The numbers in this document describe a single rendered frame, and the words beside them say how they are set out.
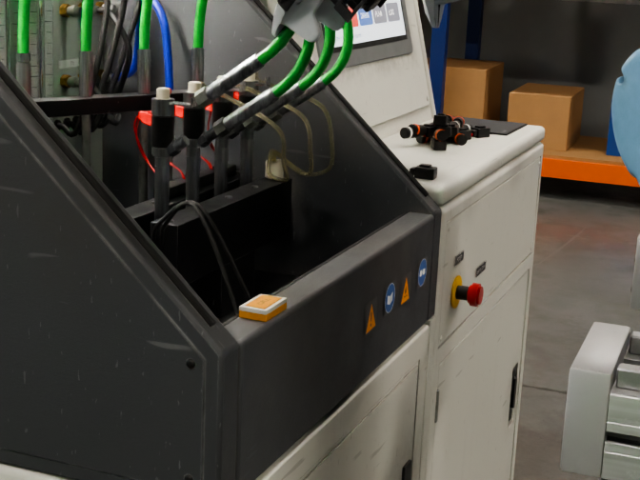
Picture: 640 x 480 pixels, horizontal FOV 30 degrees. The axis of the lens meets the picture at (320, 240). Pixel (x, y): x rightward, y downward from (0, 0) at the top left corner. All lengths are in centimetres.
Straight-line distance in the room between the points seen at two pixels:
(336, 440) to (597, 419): 50
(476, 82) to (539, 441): 363
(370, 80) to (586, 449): 120
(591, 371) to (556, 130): 573
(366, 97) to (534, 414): 170
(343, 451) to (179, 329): 41
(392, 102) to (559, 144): 454
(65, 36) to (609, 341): 100
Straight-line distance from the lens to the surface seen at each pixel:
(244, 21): 175
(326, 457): 139
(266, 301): 119
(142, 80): 165
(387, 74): 218
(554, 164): 653
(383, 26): 218
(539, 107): 668
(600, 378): 98
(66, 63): 178
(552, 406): 364
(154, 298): 110
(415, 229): 159
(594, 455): 100
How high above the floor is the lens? 132
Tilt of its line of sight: 14 degrees down
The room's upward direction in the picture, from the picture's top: 3 degrees clockwise
